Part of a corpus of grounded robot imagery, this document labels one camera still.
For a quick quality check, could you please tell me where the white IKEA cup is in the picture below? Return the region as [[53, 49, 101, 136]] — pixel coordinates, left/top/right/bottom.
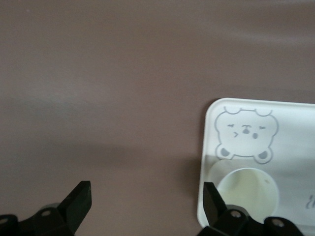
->
[[211, 159, 281, 220]]

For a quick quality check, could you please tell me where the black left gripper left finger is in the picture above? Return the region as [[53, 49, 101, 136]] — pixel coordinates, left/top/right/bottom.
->
[[0, 180, 93, 236]]

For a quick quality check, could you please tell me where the brown table cover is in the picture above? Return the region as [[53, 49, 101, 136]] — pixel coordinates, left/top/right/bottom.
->
[[0, 0, 315, 236]]

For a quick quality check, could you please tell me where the cream bear print tray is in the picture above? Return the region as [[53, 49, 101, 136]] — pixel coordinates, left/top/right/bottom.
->
[[197, 97, 315, 229]]

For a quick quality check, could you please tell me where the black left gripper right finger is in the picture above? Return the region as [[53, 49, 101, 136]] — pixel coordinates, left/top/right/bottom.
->
[[197, 181, 302, 236]]

